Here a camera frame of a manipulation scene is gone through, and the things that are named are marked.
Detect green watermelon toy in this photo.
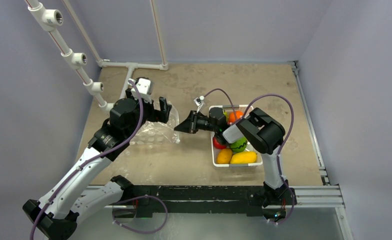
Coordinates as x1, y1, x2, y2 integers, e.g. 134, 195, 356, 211
229, 137, 248, 153

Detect clear zip top bag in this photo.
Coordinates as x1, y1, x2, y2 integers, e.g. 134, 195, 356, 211
129, 106, 181, 145

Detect red apple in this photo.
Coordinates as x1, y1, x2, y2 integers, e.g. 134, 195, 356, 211
212, 135, 227, 150

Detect orange mango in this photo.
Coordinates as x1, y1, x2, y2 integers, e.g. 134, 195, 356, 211
216, 148, 233, 165

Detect orange fruit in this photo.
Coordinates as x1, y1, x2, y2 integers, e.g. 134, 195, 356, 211
227, 110, 243, 125

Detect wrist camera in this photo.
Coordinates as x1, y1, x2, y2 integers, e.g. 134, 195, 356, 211
193, 95, 205, 113
128, 77, 154, 103

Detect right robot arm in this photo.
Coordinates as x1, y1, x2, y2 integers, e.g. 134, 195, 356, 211
174, 107, 296, 204

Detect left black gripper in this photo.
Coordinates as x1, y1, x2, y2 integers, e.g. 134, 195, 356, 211
125, 88, 171, 139

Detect aluminium rail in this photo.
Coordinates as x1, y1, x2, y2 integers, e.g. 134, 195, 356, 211
288, 60, 354, 240

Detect white plastic basket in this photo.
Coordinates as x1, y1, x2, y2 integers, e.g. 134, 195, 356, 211
209, 104, 263, 168

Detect white pvc pipe frame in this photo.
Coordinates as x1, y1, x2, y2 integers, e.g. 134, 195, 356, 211
25, 0, 169, 114

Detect yellow mango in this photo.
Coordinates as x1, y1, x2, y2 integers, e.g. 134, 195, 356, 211
229, 151, 258, 164

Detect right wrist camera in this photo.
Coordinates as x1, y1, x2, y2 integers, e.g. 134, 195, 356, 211
193, 95, 205, 113

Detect black base bar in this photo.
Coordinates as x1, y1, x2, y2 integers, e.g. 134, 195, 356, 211
110, 175, 297, 222

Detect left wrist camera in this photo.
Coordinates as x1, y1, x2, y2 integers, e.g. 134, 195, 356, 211
128, 77, 154, 103

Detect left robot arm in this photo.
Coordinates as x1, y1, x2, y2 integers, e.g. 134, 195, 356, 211
22, 96, 172, 240

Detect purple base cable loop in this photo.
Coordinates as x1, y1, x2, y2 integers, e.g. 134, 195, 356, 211
111, 195, 169, 235

